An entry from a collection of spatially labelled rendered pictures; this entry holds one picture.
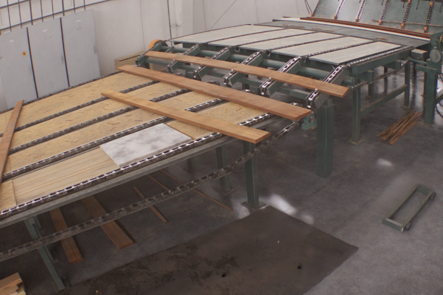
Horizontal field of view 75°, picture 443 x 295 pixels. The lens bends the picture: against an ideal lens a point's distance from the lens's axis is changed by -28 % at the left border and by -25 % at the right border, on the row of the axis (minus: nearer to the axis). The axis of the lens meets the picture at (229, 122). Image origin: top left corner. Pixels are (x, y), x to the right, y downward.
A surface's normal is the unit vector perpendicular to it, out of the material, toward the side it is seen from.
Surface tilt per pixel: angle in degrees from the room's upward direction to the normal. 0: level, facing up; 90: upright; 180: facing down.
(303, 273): 0
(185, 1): 99
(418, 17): 47
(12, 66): 90
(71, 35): 90
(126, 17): 88
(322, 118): 90
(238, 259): 0
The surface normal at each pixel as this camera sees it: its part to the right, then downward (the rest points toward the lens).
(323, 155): -0.79, 0.29
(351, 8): -0.64, -0.43
